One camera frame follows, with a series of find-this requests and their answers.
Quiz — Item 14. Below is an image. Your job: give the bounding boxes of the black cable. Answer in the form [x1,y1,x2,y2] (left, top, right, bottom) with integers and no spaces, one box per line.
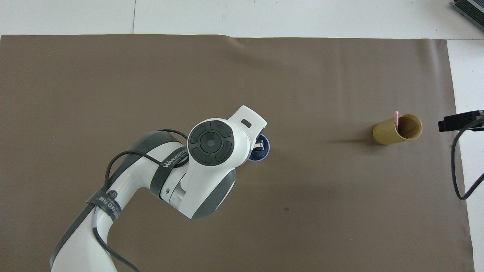
[450,118,484,201]
[92,129,189,272]

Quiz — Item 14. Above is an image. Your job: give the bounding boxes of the black stand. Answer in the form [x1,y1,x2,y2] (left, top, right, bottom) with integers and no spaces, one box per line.
[453,0,484,22]

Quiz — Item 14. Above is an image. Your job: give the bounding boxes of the bamboo cup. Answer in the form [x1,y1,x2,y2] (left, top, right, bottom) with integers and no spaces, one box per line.
[372,114,423,146]

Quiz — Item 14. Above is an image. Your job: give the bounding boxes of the blue cup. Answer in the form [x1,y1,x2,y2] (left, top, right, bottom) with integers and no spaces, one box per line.
[247,134,270,163]

